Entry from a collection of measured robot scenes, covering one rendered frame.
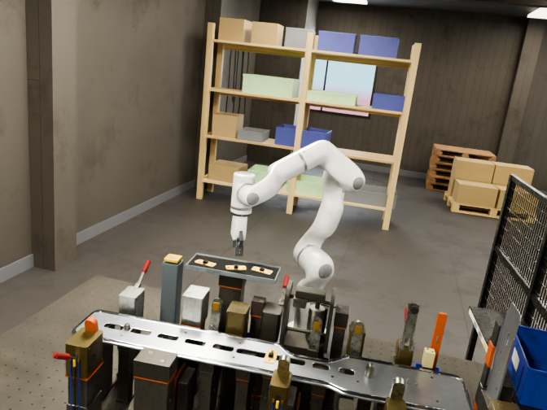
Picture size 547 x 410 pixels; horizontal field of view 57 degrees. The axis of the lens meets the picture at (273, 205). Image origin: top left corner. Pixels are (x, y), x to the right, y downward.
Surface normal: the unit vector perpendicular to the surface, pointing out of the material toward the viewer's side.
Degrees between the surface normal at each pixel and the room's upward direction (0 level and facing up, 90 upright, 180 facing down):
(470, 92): 90
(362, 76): 90
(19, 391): 0
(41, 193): 90
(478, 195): 90
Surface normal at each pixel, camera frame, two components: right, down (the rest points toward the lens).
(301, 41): -0.16, 0.26
